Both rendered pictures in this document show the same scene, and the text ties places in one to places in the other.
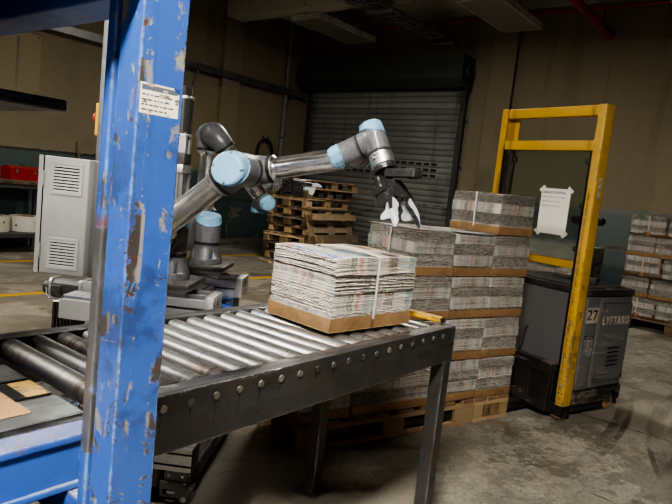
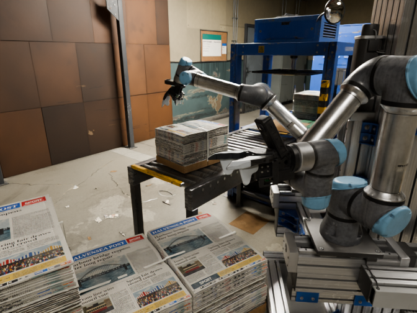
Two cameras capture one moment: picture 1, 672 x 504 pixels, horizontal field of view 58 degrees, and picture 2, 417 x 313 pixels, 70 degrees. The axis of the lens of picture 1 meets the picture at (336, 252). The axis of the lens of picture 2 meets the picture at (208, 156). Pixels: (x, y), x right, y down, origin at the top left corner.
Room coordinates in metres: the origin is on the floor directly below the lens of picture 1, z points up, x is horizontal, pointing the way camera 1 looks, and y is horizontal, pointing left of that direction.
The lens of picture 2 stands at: (3.77, 0.13, 1.47)
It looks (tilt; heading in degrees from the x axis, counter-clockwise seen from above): 19 degrees down; 182
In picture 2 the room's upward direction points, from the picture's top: straight up
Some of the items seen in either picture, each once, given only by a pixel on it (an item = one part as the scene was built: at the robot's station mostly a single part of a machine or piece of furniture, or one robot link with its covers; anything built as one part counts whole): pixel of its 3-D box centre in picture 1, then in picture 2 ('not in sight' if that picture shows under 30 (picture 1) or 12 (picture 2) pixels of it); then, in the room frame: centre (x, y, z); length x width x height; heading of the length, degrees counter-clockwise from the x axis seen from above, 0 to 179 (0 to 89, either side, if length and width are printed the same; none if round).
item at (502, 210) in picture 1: (479, 302); not in sight; (3.54, -0.88, 0.65); 0.39 x 0.30 x 1.29; 34
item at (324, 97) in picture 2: not in sight; (321, 110); (1.44, 0.94, 1.05); 0.05 x 0.05 x 0.45; 52
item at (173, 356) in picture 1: (162, 356); (249, 143); (1.44, 0.39, 0.77); 0.47 x 0.05 x 0.05; 52
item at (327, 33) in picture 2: not in sight; (296, 31); (0.89, 0.82, 1.65); 0.60 x 0.45 x 0.20; 52
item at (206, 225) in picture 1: (207, 226); (348, 195); (2.79, 0.60, 0.98); 0.13 x 0.12 x 0.14; 23
